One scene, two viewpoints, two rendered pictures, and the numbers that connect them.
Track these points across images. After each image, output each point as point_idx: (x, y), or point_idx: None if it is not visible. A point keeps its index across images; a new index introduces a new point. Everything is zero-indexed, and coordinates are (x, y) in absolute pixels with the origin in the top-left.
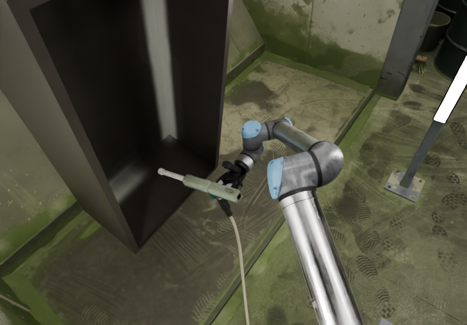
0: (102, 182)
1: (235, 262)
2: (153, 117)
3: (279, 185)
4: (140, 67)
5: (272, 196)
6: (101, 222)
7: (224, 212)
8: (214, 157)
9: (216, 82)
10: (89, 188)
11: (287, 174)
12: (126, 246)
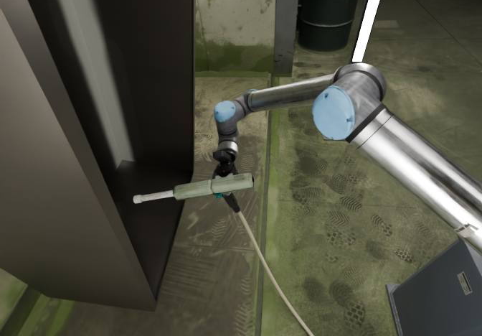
0: (109, 212)
1: (248, 259)
2: (100, 139)
3: (354, 113)
4: (66, 63)
5: (340, 137)
6: (88, 298)
7: (209, 220)
8: (188, 161)
9: (181, 55)
10: (69, 247)
11: (355, 98)
12: (138, 309)
